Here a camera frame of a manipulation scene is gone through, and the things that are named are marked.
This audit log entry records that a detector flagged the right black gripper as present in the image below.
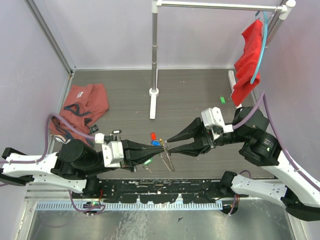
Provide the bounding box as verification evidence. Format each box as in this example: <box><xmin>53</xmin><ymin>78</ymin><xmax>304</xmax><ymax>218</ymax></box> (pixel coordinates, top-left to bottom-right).
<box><xmin>165</xmin><ymin>115</ymin><xmax>248</xmax><ymax>156</ymax></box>

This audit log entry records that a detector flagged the aluminium frame post left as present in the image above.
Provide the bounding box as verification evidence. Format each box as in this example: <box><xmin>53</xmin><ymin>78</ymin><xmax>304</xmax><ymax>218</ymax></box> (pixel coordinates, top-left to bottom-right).
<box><xmin>25</xmin><ymin>0</ymin><xmax>76</xmax><ymax>75</ymax></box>

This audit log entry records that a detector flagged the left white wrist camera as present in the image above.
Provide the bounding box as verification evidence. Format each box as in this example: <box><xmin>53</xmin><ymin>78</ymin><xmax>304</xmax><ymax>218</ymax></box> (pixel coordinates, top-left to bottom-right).
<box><xmin>94</xmin><ymin>133</ymin><xmax>124</xmax><ymax>168</ymax></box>

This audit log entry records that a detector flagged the light blue hanger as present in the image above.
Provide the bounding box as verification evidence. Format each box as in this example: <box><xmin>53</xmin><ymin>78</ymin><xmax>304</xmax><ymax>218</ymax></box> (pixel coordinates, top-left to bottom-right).
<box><xmin>250</xmin><ymin>11</ymin><xmax>269</xmax><ymax>85</ymax></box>

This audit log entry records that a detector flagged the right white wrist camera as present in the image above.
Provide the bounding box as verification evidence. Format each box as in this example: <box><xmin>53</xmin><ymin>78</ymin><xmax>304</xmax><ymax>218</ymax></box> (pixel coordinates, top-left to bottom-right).
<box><xmin>201</xmin><ymin>107</ymin><xmax>234</xmax><ymax>140</ymax></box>

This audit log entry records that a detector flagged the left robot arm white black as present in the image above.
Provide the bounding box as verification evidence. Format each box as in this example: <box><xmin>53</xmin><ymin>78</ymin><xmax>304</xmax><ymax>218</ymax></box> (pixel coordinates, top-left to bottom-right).
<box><xmin>0</xmin><ymin>139</ymin><xmax>164</xmax><ymax>198</ymax></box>

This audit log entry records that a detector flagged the white slotted cable duct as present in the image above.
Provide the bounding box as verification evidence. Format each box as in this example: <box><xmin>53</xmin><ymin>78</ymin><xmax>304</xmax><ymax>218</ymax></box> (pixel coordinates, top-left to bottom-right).
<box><xmin>35</xmin><ymin>200</ymin><xmax>223</xmax><ymax>211</ymax></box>

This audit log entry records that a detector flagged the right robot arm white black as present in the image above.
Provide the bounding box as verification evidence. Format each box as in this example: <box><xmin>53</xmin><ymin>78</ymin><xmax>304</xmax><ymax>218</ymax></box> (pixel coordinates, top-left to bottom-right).
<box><xmin>167</xmin><ymin>107</ymin><xmax>320</xmax><ymax>222</ymax></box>

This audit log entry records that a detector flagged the green key tag left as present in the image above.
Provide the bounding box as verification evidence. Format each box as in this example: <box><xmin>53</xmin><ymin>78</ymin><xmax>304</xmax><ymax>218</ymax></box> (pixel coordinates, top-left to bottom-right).
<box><xmin>143</xmin><ymin>159</ymin><xmax>152</xmax><ymax>169</ymax></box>

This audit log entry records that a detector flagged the dusty pink folded shirt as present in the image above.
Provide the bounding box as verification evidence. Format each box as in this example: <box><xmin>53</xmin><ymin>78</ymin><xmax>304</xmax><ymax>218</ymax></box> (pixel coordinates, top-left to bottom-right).
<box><xmin>49</xmin><ymin>83</ymin><xmax>109</xmax><ymax>147</ymax></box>

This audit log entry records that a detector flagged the silver white clothes rack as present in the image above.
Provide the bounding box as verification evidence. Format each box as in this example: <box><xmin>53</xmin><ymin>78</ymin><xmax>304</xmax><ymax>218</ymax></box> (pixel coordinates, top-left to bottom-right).
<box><xmin>148</xmin><ymin>0</ymin><xmax>297</xmax><ymax>119</ymax></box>

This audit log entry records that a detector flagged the small green-lit circuit board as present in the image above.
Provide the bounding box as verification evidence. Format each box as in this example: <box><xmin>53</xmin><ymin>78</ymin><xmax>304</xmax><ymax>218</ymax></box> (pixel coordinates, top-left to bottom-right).
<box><xmin>83</xmin><ymin>201</ymin><xmax>101</xmax><ymax>208</ymax></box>

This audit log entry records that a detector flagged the green key tag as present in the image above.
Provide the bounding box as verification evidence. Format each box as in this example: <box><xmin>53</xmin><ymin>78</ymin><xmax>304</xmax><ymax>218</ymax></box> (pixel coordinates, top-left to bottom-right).
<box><xmin>143</xmin><ymin>159</ymin><xmax>152</xmax><ymax>169</ymax></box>
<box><xmin>219</xmin><ymin>96</ymin><xmax>226</xmax><ymax>105</ymax></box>

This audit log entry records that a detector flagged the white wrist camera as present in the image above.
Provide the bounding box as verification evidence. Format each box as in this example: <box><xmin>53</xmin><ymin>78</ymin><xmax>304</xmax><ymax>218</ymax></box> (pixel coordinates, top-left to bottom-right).
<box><xmin>94</xmin><ymin>133</ymin><xmax>124</xmax><ymax>168</ymax></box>
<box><xmin>201</xmin><ymin>107</ymin><xmax>234</xmax><ymax>140</ymax></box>

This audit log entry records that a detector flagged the blue key tag upper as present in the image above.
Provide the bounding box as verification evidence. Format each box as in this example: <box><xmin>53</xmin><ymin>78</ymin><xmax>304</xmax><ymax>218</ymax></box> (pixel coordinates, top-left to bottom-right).
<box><xmin>151</xmin><ymin>140</ymin><xmax>161</xmax><ymax>146</ymax></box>

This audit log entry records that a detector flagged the red hanging cloth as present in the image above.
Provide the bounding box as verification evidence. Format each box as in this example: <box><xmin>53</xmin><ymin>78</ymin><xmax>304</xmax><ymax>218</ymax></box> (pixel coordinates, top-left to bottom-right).
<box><xmin>231</xmin><ymin>19</ymin><xmax>263</xmax><ymax>106</ymax></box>

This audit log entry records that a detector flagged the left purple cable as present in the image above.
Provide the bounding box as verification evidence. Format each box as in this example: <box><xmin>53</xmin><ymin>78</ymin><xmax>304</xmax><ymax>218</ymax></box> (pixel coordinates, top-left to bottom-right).
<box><xmin>0</xmin><ymin>112</ymin><xmax>106</xmax><ymax>218</ymax></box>

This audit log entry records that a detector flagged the black key tag left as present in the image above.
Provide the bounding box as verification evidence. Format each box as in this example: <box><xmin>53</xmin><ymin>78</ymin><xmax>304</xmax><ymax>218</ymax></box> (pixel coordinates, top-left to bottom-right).
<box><xmin>112</xmin><ymin>129</ymin><xmax>122</xmax><ymax>135</ymax></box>

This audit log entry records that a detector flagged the green key tag far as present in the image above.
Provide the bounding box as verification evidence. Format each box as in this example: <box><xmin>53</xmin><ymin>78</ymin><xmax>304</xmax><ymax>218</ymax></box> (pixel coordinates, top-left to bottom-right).
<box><xmin>219</xmin><ymin>96</ymin><xmax>226</xmax><ymax>105</ymax></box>

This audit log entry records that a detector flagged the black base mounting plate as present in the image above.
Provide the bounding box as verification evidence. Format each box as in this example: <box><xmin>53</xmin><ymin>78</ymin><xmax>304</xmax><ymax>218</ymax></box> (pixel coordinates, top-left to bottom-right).
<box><xmin>99</xmin><ymin>178</ymin><xmax>234</xmax><ymax>204</ymax></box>

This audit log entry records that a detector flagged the metal keyring with yellow grip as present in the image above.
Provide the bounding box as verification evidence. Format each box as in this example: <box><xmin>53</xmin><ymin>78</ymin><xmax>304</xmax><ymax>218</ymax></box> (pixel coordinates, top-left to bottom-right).
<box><xmin>159</xmin><ymin>138</ymin><xmax>175</xmax><ymax>172</ymax></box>

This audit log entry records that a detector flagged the red key tag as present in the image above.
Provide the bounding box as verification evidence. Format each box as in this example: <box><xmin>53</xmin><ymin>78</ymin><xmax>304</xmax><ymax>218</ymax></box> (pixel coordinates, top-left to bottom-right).
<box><xmin>150</xmin><ymin>132</ymin><xmax>157</xmax><ymax>141</ymax></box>

